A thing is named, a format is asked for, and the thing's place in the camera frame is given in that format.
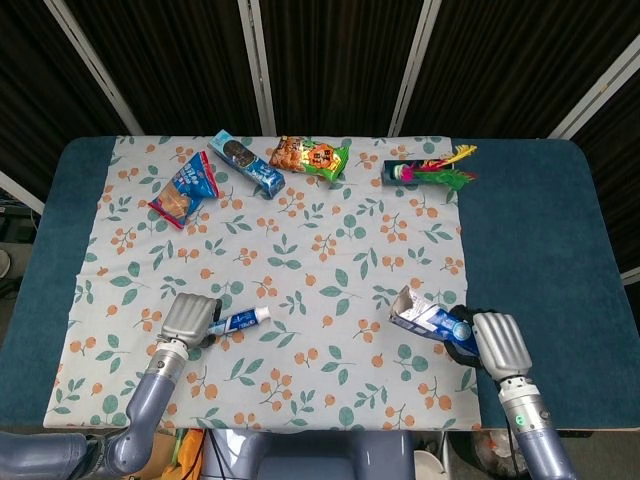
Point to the orange yellow bag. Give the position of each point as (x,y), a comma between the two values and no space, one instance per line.
(187,452)

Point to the blue white toothpaste tube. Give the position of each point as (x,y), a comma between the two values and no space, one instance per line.
(245,317)

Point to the floral print tablecloth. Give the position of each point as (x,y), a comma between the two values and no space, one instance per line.
(300,260)

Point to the white screen frame post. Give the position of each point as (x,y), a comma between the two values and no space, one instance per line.
(600,92)
(20,195)
(92,60)
(631,276)
(257,65)
(415,65)

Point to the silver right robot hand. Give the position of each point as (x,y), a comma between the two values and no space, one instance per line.
(502,345)

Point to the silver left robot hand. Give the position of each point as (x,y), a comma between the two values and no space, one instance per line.
(187,317)

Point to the blue snack package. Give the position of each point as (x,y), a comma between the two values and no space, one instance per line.
(425,320)

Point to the dark green shallow tray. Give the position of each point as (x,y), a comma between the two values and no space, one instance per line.
(395,181)

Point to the white cup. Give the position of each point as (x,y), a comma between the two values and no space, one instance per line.
(426,462)

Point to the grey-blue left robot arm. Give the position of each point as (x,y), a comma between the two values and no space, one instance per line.
(145,400)

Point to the clear plastic trash bag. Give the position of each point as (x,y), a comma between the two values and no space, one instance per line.
(492,450)

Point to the colourful feather shuttlecock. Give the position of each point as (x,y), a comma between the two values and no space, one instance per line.
(407,172)

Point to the green orange snack bag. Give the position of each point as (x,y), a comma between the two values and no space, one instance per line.
(310,157)

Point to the grey-blue robot torso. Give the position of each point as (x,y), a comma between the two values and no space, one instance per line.
(310,455)

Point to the dark teal table cover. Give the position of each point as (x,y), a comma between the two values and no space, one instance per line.
(540,225)

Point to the blue red snack bag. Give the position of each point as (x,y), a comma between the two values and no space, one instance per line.
(190,182)

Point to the blue cookie package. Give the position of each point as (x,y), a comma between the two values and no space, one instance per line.
(250,165)

